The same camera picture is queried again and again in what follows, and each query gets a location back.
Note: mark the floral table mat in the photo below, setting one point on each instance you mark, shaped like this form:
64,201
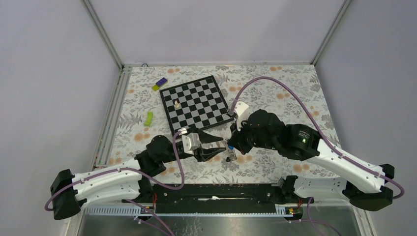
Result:
292,92

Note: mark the purple yellow toy brick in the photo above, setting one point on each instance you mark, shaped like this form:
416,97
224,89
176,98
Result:
159,84

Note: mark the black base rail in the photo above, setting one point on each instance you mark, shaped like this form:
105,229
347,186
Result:
216,198

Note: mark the green arch toy block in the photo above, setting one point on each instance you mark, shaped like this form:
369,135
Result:
149,119

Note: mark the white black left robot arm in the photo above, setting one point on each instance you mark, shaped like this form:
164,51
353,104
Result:
71,193

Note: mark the black grey chessboard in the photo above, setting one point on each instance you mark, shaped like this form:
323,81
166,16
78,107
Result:
202,105

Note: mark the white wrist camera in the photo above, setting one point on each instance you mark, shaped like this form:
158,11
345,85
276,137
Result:
240,112
190,142

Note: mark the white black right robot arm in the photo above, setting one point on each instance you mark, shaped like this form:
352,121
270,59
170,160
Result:
358,182

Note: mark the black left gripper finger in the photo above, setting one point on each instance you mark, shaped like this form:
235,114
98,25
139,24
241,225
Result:
207,154
206,138

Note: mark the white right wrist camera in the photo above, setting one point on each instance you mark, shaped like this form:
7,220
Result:
240,112

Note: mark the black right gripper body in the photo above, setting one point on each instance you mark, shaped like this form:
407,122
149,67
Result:
246,138

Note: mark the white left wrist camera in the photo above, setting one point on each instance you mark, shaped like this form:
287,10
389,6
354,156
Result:
190,142

